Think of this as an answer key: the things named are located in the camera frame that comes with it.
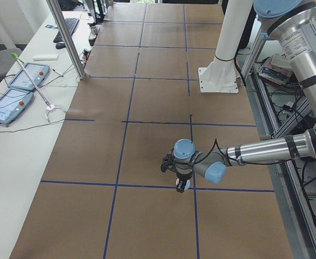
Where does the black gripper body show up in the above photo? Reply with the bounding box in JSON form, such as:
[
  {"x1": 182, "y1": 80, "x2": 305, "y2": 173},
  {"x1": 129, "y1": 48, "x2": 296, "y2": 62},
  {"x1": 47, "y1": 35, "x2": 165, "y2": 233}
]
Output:
[{"x1": 176, "y1": 171, "x2": 193, "y2": 182}]

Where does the stack of books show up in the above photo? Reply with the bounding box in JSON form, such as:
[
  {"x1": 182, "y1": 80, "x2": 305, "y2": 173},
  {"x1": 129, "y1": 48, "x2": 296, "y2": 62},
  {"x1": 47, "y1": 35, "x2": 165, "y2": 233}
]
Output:
[{"x1": 258, "y1": 53, "x2": 294, "y2": 85}]

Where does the long metal grabber stick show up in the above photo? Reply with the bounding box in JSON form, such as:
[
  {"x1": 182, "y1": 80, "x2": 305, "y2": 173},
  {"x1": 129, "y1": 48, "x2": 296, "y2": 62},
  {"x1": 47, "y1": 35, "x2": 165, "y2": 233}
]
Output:
[{"x1": 11, "y1": 52, "x2": 65, "y2": 124}]

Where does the metal cup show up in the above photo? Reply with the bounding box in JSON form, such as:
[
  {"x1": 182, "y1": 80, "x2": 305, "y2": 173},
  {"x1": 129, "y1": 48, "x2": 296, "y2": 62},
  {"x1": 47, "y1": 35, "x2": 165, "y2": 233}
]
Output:
[{"x1": 90, "y1": 26, "x2": 98, "y2": 36}]

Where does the teach pendant far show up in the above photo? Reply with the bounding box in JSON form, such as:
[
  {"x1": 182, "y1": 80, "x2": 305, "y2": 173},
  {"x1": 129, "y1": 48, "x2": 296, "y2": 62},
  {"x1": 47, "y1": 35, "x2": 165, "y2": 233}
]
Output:
[{"x1": 6, "y1": 62, "x2": 51, "y2": 92}]

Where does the teach pendant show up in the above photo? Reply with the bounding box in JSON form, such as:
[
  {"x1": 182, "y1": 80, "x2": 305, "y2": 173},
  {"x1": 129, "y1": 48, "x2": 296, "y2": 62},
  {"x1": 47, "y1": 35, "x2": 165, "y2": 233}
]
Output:
[
  {"x1": 0, "y1": 88, "x2": 34, "y2": 125},
  {"x1": 6, "y1": 62, "x2": 51, "y2": 92}
]

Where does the white foam block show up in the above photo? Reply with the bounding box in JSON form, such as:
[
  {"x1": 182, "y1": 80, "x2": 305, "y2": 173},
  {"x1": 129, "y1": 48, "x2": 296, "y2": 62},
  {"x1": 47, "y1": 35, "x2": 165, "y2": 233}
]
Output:
[{"x1": 32, "y1": 54, "x2": 59, "y2": 61}]

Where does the black computer mouse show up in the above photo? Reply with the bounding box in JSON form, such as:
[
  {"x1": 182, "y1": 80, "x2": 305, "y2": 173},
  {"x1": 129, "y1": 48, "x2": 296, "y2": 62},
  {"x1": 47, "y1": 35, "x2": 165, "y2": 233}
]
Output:
[{"x1": 55, "y1": 42, "x2": 66, "y2": 50}]

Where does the teach pendant near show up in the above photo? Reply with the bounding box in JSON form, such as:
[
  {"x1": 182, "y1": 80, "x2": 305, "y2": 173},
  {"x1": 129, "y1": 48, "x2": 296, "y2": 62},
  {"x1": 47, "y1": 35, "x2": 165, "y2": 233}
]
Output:
[{"x1": 0, "y1": 88, "x2": 34, "y2": 125}]

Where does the black computer keyboard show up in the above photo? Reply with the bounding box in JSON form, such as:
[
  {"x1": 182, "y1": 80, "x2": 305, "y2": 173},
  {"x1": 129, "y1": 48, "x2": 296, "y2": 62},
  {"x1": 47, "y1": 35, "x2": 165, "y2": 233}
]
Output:
[{"x1": 52, "y1": 17, "x2": 80, "y2": 43}]

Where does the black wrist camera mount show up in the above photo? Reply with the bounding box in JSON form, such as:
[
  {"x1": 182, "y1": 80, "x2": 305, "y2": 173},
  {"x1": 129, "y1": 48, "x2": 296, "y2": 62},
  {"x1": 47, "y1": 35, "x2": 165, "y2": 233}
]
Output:
[{"x1": 160, "y1": 154, "x2": 176, "y2": 173}]

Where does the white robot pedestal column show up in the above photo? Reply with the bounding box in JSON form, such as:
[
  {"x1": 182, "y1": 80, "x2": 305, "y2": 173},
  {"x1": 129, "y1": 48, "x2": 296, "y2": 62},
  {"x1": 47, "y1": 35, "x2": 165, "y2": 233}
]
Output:
[{"x1": 198, "y1": 0, "x2": 253, "y2": 93}]

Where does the aluminium frame post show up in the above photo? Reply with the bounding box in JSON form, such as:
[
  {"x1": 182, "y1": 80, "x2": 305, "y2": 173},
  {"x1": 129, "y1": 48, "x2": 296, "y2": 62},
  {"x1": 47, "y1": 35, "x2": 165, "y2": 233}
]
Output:
[{"x1": 46, "y1": 0, "x2": 86, "y2": 80}]

